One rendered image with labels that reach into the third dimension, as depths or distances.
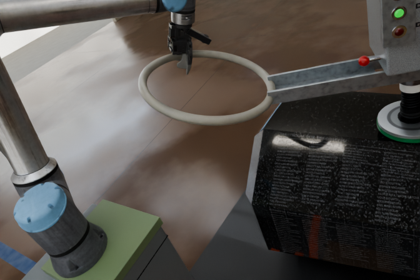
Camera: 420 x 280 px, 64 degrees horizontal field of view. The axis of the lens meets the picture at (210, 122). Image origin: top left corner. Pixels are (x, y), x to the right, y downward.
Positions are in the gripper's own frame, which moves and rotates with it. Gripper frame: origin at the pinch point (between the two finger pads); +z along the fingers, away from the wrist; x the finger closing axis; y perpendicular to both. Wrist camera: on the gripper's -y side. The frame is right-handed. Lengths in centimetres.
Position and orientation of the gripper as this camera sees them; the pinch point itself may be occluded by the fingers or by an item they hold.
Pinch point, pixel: (186, 68)
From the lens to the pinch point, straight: 142.9
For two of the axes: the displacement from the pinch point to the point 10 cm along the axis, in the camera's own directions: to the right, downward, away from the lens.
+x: 3.7, 5.8, -7.2
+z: -0.7, 8.0, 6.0
